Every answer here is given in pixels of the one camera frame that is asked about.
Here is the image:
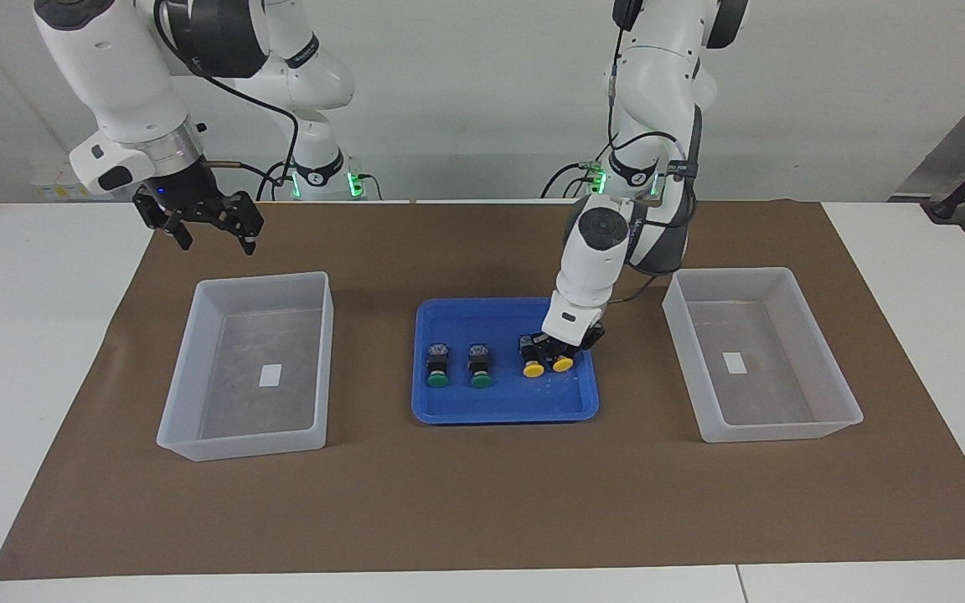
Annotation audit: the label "brown table mat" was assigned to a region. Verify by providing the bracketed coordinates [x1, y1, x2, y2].
[0, 199, 965, 580]

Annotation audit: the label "black base cable bundle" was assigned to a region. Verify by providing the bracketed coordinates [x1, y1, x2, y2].
[541, 155, 617, 199]

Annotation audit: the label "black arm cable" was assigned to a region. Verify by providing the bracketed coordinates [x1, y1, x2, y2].
[152, 0, 297, 202]
[606, 33, 701, 311]

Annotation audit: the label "blue plastic tray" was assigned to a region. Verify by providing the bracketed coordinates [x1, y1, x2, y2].
[411, 297, 600, 425]

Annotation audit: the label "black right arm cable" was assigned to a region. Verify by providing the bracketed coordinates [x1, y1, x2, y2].
[152, 0, 297, 202]

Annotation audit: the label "white small boxes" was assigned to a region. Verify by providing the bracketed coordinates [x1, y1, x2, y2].
[33, 167, 85, 202]

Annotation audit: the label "translucent white plastic box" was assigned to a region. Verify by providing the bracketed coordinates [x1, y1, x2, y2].
[663, 267, 864, 444]
[156, 271, 335, 462]

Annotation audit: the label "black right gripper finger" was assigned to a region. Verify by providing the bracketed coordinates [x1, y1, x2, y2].
[216, 193, 264, 255]
[132, 194, 194, 250]

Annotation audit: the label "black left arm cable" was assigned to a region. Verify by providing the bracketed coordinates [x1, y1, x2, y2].
[606, 33, 701, 311]

